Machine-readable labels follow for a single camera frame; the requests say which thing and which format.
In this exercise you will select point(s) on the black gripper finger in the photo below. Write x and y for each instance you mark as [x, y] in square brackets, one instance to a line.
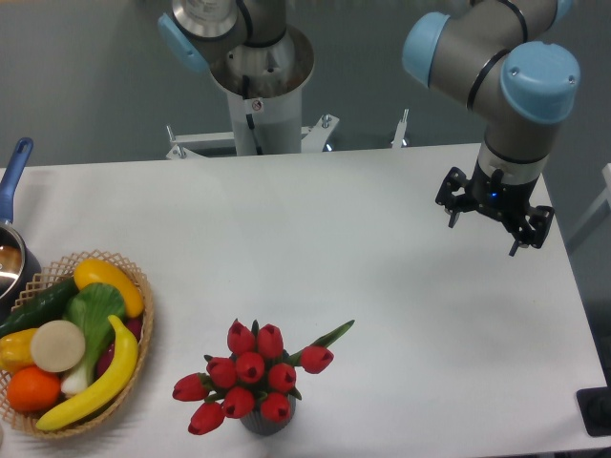
[532, 228]
[455, 196]

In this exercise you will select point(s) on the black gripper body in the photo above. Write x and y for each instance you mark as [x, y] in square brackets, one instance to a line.
[489, 195]

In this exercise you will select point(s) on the red tulip bouquet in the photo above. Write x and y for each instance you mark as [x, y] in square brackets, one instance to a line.
[219, 387]

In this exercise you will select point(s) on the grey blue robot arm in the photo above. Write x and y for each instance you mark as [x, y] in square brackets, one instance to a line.
[490, 59]

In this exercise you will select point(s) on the dark grey ribbed vase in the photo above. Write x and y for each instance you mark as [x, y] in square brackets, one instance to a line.
[272, 384]

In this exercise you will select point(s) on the black device at table edge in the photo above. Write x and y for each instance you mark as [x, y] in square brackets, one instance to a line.
[594, 406]

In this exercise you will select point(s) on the dark red vegetable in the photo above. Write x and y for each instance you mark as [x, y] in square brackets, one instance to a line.
[135, 326]

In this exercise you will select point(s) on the yellow squash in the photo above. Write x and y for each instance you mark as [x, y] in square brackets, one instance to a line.
[91, 271]

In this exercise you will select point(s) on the yellow banana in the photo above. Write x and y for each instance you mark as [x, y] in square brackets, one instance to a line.
[103, 390]

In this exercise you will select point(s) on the green bok choy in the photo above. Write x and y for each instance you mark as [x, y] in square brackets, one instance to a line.
[89, 311]

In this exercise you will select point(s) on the woven wicker basket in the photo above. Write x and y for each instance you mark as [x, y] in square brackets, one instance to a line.
[56, 272]

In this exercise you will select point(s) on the green cucumber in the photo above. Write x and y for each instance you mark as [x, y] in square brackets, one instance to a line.
[48, 305]

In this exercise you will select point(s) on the beige round disc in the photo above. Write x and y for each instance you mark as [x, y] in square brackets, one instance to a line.
[57, 346]

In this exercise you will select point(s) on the yellow bell pepper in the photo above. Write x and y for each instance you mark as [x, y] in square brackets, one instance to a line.
[15, 350]

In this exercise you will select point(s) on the orange fruit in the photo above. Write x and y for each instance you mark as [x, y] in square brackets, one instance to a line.
[33, 389]

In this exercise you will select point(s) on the white frame at right edge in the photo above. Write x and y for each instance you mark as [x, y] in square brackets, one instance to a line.
[593, 217]

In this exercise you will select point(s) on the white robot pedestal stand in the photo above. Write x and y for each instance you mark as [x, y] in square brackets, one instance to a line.
[263, 88]

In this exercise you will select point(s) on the blue handled saucepan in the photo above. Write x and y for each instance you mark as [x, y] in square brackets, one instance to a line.
[18, 263]

